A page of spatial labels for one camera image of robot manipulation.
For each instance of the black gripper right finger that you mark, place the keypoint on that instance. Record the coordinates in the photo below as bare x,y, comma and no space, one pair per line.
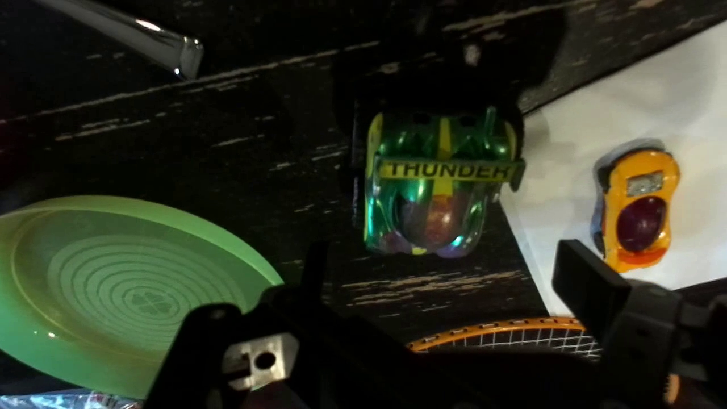
598,304

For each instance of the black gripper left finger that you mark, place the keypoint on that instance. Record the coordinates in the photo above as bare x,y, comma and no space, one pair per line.
315,273

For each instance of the green toy race car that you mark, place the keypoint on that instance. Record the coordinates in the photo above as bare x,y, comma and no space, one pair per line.
439,197

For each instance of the orange toy car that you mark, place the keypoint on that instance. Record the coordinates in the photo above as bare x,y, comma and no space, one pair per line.
643,220

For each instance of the green plastic plate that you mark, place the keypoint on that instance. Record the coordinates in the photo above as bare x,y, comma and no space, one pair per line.
114,287

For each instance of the white paper napkin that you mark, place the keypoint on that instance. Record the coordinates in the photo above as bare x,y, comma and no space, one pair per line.
682,106

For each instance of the silver metal spoon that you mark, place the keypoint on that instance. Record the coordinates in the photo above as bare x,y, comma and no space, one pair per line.
145,37

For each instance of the clear plastic bag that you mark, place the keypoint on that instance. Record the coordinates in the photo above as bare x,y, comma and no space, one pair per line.
47,402

